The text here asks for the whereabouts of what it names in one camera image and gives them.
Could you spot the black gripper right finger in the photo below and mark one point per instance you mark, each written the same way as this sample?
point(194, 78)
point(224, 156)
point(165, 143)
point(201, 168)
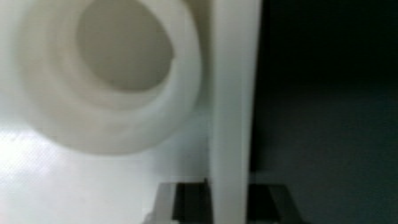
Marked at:
point(272, 207)

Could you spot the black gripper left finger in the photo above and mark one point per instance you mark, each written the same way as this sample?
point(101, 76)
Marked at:
point(181, 204)

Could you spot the white square tabletop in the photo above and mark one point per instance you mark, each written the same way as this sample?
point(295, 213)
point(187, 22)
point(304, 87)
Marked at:
point(126, 86)

